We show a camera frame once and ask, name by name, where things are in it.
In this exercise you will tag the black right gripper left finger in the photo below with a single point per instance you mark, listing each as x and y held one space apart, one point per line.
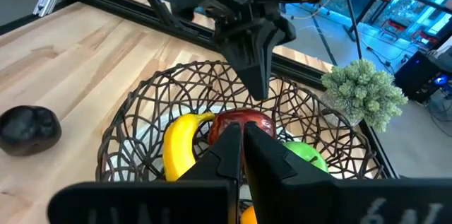
197 195

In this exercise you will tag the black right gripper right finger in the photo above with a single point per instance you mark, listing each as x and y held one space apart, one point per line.
318 199

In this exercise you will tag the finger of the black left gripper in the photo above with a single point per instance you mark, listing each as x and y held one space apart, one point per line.
279 36
247 54

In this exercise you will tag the green apple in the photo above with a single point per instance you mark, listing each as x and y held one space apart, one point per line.
305 153

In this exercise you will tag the yellow banana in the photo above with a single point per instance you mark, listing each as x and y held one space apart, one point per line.
178 146

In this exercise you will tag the orange mango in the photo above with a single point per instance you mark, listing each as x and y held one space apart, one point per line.
249 217

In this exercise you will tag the red apple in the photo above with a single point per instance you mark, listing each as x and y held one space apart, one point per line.
229 121

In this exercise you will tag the dark plum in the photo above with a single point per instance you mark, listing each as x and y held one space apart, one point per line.
28 130

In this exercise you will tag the green potted succulent plant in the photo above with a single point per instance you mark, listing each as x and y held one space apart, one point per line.
363 93

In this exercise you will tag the black computer with blue light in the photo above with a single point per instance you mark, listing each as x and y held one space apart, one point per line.
420 75

